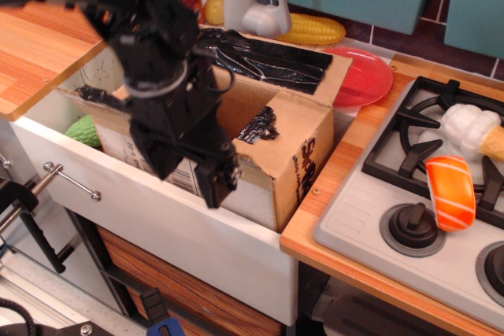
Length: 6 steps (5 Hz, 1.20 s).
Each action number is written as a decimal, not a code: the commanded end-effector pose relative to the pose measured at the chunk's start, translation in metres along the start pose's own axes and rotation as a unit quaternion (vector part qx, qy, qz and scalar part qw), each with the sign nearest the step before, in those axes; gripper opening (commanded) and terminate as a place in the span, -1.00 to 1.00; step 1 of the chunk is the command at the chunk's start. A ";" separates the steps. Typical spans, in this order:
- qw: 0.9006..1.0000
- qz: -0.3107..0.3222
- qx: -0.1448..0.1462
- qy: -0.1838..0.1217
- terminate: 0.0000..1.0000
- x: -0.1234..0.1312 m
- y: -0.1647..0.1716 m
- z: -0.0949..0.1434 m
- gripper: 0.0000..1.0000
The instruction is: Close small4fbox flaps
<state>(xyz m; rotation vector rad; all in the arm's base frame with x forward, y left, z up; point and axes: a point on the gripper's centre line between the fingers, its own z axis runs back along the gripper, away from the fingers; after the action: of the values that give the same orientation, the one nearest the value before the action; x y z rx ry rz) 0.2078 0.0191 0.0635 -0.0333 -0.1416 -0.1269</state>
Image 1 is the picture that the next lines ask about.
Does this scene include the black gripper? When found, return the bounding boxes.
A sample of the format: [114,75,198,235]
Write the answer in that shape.
[130,89,241,209]

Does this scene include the cardboard box with black tape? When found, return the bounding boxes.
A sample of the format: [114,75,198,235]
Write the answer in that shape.
[58,48,353,233]

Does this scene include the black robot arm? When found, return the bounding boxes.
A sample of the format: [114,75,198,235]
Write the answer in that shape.
[1,0,239,209]

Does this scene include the white toy sink basin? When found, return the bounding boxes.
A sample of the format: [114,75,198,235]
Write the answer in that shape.
[10,32,395,327]

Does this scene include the green toy vegetable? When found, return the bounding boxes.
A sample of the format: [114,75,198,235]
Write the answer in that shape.
[65,115,101,148]

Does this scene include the yellow toy potato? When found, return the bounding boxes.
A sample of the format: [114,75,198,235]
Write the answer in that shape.
[203,0,224,25]

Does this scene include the grey toy faucet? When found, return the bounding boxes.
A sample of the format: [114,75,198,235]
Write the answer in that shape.
[223,0,292,39]

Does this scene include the black table clamp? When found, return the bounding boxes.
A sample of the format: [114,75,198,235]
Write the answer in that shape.
[1,174,75,273]

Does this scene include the grey toy stove top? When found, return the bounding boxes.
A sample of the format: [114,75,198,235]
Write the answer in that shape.
[314,77,503,330]

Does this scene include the yellow toy corn cob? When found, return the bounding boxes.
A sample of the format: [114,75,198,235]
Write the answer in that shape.
[276,13,347,46]

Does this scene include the red plastic plate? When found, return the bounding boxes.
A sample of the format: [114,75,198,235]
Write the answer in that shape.
[323,46,394,109]

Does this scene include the black stove burner grate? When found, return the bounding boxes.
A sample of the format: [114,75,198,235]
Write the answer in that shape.
[362,76,503,229]

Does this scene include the black stove knob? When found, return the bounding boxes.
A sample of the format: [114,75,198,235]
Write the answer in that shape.
[380,202,447,258]
[476,242,503,307]

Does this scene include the toy salmon sushi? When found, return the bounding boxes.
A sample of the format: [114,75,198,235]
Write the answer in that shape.
[425,156,476,232]

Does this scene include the toy ice cream cone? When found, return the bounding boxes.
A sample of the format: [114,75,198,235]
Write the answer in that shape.
[441,104,503,161]

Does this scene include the teal cabinet at right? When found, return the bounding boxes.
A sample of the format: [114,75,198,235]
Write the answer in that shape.
[444,0,503,59]

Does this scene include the metal towel bar handle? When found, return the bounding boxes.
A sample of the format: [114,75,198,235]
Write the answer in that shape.
[43,161,102,202]

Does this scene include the blue black clamp handle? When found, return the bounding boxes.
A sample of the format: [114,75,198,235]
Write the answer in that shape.
[139,288,185,336]

